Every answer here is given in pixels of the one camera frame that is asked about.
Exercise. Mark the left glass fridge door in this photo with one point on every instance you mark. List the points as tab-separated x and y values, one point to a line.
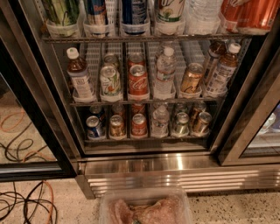
32	146

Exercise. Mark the red coke can shelf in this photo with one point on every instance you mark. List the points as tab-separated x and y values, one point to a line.
257	16
138	83

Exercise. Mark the tea bottle right middle shelf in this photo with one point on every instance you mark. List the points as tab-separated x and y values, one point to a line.
224	70

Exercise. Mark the red coke can middle shelf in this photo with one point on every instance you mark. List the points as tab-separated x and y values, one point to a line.
138	83

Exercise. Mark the white green can middle shelf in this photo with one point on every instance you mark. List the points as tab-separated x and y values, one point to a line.
111	87

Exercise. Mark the gold can middle shelf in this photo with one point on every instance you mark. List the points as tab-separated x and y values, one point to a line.
190	84

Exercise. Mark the blue pepsi can top shelf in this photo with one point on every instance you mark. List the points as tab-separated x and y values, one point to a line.
134	17

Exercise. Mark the clear water bottle top shelf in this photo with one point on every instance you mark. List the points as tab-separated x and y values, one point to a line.
202	16

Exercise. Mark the silver can bottom shelf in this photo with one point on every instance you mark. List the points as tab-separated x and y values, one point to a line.
179	126

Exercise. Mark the stainless fridge base grille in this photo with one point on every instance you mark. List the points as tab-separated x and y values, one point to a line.
194	173

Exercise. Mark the glass fridge door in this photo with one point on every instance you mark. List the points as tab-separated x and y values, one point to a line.
255	138
32	146

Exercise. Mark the gold can shelf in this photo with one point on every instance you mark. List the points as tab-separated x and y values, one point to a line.
190	84
117	128
201	124

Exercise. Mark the tea bottle shelf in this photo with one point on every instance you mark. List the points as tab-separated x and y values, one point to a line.
77	69
224	70

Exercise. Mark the water bottle bottom shelf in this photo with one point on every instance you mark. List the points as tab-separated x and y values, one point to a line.
159	122

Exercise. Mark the white green can shelf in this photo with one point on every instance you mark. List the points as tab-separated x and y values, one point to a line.
169	15
111	87

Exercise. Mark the gold can bottom shelf left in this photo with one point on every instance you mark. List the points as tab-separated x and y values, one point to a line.
117	128

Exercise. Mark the white green can top shelf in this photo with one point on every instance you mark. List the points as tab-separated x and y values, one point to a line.
169	15

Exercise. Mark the clear plastic food container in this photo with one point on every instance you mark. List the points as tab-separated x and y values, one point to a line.
158	205

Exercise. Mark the tea bottle left middle shelf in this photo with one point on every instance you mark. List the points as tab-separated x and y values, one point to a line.
77	69

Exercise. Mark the right glass fridge door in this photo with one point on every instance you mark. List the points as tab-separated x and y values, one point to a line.
255	138

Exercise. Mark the gold can bottom shelf right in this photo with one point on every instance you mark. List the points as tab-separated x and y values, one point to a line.
201	124

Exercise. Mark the blue red bull can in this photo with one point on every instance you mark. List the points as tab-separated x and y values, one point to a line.
97	23

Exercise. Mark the water bottle middle shelf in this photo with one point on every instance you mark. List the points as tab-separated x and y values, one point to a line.
165	71

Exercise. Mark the blue can bottom shelf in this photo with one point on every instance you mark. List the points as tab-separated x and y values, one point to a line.
94	128

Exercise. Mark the red coke can top shelf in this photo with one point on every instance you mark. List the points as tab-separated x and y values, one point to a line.
257	16

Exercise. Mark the red can bottom shelf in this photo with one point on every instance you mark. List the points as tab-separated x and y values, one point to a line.
139	125

